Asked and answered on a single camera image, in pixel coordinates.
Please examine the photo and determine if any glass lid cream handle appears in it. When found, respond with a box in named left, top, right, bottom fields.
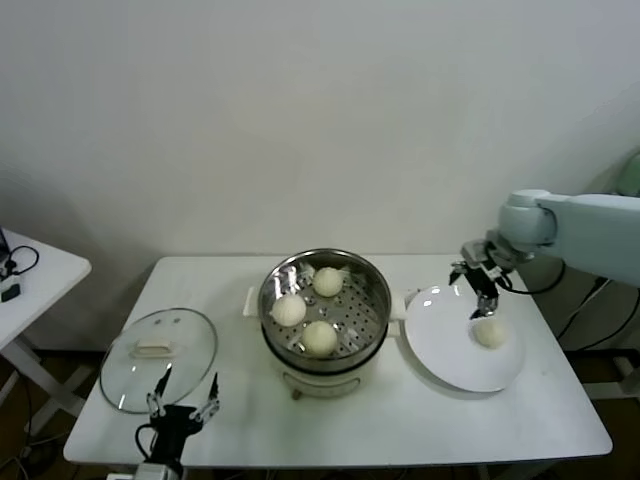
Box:
left=98, top=308, right=219, bottom=415

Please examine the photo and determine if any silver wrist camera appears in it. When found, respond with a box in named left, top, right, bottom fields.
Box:
left=133, top=462, right=170, bottom=480
left=460, top=240, right=494, bottom=264

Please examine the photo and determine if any white folding side table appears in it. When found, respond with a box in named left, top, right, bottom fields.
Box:
left=0, top=227, right=94, bottom=421

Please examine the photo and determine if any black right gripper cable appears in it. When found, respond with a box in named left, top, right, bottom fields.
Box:
left=494, top=259, right=567, bottom=295

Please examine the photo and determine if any white round plate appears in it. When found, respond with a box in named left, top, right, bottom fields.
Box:
left=403, top=285, right=527, bottom=393

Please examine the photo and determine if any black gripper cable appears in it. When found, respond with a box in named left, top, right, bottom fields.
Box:
left=134, top=424, right=157, bottom=459
left=494, top=259, right=567, bottom=295

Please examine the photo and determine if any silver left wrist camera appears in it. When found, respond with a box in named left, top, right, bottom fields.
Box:
left=133, top=462, right=170, bottom=480

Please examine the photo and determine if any dark furniture base frame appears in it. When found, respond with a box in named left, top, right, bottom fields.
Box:
left=564, top=348, right=640, bottom=401

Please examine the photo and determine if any black power adapter cable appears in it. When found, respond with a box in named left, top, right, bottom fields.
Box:
left=556, top=279, right=615, bottom=337

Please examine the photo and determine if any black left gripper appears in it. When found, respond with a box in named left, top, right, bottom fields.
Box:
left=145, top=364, right=221, bottom=462

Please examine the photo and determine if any thin black wall cable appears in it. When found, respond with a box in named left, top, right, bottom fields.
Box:
left=562, top=285, right=639, bottom=353

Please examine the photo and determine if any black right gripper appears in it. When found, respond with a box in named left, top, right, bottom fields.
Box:
left=448, top=259, right=500, bottom=321

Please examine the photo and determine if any white steamed baozi bun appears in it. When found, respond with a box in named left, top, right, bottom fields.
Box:
left=472, top=319, right=509, bottom=350
left=301, top=320, right=339, bottom=357
left=312, top=267, right=345, bottom=298
left=270, top=294, right=307, bottom=327

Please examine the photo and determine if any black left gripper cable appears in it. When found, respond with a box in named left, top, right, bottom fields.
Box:
left=134, top=424, right=157, bottom=459

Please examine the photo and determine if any black looped cable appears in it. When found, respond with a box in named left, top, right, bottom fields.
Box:
left=0, top=244, right=40, bottom=279

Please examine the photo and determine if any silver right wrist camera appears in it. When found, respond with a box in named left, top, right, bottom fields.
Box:
left=460, top=240, right=494, bottom=264

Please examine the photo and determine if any stainless steel steamer basket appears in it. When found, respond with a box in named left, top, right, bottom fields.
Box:
left=258, top=248, right=392, bottom=374

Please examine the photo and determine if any cream electric cooking pot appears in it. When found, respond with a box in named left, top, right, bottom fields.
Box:
left=243, top=286, right=407, bottom=401

